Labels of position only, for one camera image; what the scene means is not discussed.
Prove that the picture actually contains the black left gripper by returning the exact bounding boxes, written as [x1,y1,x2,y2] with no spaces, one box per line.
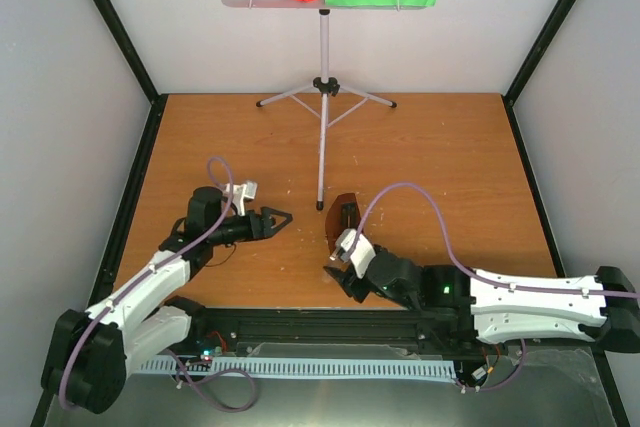
[209,206,293,246]

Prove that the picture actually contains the brown wooden metronome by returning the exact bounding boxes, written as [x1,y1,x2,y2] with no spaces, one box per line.
[325,193,361,256]

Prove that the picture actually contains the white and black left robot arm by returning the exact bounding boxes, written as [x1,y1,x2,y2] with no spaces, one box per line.
[41,181,293,414]

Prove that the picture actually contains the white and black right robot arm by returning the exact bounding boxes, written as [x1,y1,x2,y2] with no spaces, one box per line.
[325,246,639,354]

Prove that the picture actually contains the white tripod music stand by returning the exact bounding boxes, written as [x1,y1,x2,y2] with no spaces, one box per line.
[220,0,433,211]

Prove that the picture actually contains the small green circuit board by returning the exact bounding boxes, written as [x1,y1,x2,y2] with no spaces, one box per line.
[200,345,226,362]

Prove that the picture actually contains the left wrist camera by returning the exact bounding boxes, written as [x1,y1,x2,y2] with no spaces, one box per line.
[223,180,258,216]

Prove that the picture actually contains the light blue slotted cable duct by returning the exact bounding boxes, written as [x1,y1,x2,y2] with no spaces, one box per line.
[134,352,458,381]

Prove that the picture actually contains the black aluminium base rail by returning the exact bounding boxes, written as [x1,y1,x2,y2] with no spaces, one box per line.
[64,307,506,361]

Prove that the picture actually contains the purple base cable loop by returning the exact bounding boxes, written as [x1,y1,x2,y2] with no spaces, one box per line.
[164,346,257,411]

